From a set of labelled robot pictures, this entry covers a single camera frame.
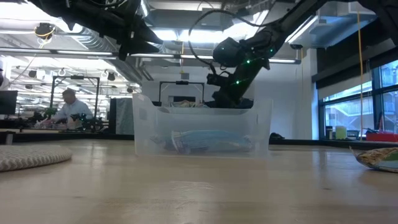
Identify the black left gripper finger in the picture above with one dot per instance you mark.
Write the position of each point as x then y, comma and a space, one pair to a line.
150, 35
144, 48

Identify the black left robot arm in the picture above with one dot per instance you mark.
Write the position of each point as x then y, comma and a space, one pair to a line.
81, 12

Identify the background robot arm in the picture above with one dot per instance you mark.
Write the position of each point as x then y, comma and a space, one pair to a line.
87, 122

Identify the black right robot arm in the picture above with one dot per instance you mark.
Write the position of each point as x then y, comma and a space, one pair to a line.
289, 21

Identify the green-printed Chewy granola bar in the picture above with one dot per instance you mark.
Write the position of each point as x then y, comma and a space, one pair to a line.
377, 158

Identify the clear plastic bin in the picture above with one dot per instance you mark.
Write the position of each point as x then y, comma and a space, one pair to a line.
202, 121

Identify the black cabinet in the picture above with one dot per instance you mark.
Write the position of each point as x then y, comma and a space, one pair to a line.
119, 116

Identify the person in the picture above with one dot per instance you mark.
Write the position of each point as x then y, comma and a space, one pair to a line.
73, 109

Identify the dark cup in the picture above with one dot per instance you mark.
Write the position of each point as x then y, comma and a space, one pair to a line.
329, 133

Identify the yellow-green container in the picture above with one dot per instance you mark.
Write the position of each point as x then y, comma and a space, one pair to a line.
340, 132

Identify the black computer monitor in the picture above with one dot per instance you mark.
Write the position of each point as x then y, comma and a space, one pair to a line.
7, 102

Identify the red box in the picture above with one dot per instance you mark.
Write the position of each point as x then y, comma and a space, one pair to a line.
382, 137

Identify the white knitted mat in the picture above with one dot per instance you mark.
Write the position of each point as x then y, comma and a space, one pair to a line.
28, 157

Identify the black metal frame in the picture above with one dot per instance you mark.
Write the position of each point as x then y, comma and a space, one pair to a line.
182, 82
74, 77

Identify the ceiling security camera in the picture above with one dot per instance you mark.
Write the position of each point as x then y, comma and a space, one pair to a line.
296, 46

